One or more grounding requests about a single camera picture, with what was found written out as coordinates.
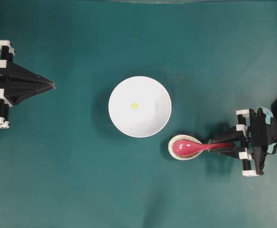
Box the small white spoon rest dish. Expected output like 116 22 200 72
168 134 202 161

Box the red plastic spoon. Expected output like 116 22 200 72
172 140 234 156

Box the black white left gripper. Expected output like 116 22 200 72
0 40 55 129

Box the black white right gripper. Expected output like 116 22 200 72
208 109 267 177

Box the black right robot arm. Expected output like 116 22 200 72
209 99 277 177

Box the small yellow hexagonal block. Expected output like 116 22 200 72
130 102 139 110

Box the white round bowl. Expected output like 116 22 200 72
108 76 172 138

